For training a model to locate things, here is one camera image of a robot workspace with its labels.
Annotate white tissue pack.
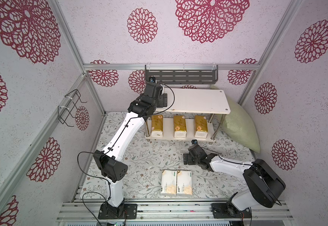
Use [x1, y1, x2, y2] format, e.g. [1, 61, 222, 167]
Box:
[160, 170, 177, 196]
[177, 170, 193, 196]

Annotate gold tissue pack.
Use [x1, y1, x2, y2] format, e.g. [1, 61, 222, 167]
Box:
[173, 115, 187, 138]
[194, 115, 208, 138]
[151, 115, 164, 137]

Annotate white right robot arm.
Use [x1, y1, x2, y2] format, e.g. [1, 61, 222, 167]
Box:
[183, 140, 286, 217]

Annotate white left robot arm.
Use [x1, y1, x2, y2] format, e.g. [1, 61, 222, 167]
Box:
[93, 82, 163, 219]

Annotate white two-tier shelf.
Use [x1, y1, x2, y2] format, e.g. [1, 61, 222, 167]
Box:
[144, 88, 231, 142]

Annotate light green pillow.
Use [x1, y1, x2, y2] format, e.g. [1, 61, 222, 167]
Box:
[210, 85, 261, 153]

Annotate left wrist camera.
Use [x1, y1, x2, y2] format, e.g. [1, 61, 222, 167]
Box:
[149, 76, 156, 83]

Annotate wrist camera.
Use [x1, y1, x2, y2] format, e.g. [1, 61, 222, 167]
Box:
[191, 139, 198, 145]
[149, 76, 156, 83]

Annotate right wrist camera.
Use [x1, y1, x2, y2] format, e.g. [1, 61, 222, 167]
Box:
[191, 139, 198, 145]

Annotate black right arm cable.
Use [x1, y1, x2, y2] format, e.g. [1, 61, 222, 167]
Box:
[203, 146, 283, 207]

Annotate grey wall-mounted metal rack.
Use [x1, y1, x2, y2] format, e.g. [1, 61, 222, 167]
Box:
[144, 65, 218, 85]

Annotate black wire wall rack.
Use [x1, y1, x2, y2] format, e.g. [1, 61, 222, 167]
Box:
[57, 89, 87, 127]

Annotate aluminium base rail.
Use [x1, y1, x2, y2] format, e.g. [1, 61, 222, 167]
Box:
[55, 180, 296, 226]

